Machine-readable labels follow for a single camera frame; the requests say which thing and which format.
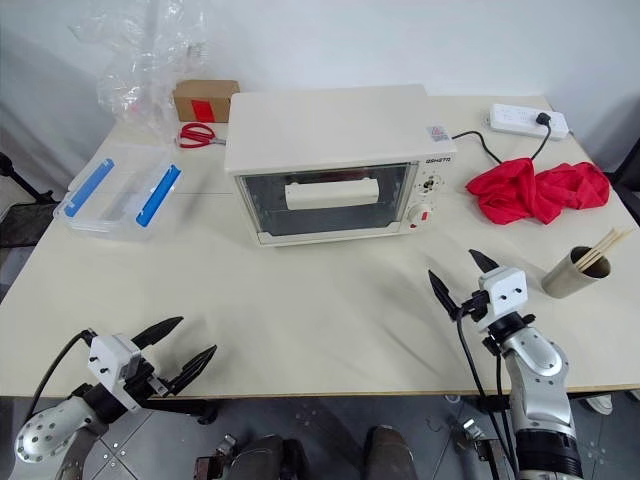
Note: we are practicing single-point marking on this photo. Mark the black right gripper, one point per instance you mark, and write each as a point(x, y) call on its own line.
point(474, 305)

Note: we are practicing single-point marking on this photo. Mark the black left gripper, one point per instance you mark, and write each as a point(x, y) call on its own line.
point(145, 385)

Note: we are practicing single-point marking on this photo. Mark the white knob with red marker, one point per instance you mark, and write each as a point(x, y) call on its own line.
point(419, 214)

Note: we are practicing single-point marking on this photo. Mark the oven timer knob with scale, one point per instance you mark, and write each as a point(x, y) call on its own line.
point(431, 183)

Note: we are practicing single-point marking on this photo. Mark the cream toaster oven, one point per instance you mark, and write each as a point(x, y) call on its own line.
point(325, 125)

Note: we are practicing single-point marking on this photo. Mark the black table caster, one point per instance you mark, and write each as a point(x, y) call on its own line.
point(209, 414)

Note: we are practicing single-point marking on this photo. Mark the red cloth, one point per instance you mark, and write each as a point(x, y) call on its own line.
point(505, 192)

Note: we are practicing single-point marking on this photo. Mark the metal cylinder cup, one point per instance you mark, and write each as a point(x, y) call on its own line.
point(570, 280)

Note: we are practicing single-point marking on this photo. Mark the wooden chopstick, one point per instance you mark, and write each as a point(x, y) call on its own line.
point(620, 246)
point(612, 245)
point(597, 247)

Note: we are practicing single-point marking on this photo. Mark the dark rounded shape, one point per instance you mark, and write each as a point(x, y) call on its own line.
point(272, 457)
point(387, 452)

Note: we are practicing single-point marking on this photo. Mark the white power strip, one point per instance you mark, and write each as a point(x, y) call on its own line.
point(515, 119)

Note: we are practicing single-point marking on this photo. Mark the clear plastic box blue clasps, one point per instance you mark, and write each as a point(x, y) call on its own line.
point(117, 192)

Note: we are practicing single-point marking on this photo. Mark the white shoe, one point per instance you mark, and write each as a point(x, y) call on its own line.
point(599, 404)

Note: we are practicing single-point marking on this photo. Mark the black metal stand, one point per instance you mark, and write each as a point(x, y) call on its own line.
point(20, 180)

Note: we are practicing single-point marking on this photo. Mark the brown cardboard box red tape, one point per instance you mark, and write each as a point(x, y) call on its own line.
point(205, 100)

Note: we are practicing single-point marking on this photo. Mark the clear crumpled plastic bag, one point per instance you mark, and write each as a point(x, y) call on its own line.
point(145, 75)

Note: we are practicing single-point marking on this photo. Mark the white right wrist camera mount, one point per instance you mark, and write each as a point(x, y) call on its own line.
point(505, 292)

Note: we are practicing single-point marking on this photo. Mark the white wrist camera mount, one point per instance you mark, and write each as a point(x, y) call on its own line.
point(107, 357)
point(505, 292)

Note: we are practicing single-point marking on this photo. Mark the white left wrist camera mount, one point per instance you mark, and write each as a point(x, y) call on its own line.
point(107, 357)

